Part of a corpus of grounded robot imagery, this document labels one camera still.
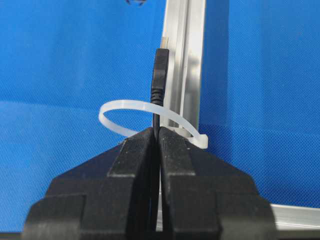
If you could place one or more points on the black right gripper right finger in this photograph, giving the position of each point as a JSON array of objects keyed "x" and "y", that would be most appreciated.
[{"x": 206, "y": 198}]

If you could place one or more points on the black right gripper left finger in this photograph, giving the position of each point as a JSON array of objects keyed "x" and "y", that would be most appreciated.
[{"x": 108, "y": 197}]

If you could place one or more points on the white zip tie loop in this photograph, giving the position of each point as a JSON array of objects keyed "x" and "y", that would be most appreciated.
[{"x": 185, "y": 129}]

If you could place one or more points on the blue table mat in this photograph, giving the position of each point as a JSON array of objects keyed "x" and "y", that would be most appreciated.
[{"x": 61, "y": 60}]

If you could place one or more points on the aluminium extrusion frame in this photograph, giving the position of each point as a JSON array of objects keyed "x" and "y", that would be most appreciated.
[{"x": 186, "y": 70}]

